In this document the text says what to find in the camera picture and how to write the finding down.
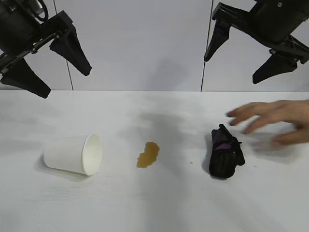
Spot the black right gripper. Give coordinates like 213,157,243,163
203,0,309,85

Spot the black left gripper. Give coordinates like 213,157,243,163
0,0,93,99

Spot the white paper cup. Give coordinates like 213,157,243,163
43,134,103,176

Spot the black and purple cloth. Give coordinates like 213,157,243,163
208,123,245,180

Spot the bare person hand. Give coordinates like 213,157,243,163
225,98,309,146

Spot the brown liquid spill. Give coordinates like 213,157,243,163
136,141,161,169

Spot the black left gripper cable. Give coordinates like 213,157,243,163
30,0,49,22

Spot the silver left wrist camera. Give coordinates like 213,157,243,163
33,0,45,13

